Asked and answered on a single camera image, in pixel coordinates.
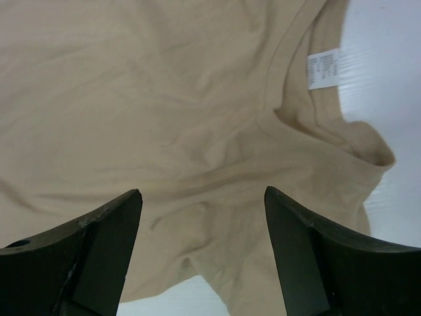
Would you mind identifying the beige t shirt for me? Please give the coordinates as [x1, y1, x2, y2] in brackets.
[1, 1, 395, 315]

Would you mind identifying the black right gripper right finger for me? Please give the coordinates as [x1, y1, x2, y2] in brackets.
[264, 187, 420, 316]

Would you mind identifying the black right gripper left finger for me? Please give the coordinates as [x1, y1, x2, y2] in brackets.
[1, 190, 143, 316]

